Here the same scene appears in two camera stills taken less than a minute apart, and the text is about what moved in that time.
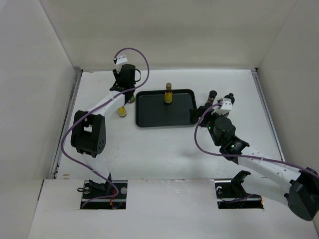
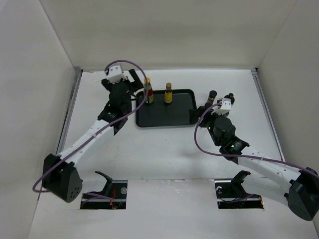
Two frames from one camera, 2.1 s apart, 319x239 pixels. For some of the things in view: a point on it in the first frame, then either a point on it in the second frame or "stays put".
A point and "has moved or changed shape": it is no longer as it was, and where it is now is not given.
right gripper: [195, 114] stays put
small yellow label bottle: [168, 93] stays put
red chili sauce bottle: [132, 99] has moved or changed shape
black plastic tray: [151, 111] stays put
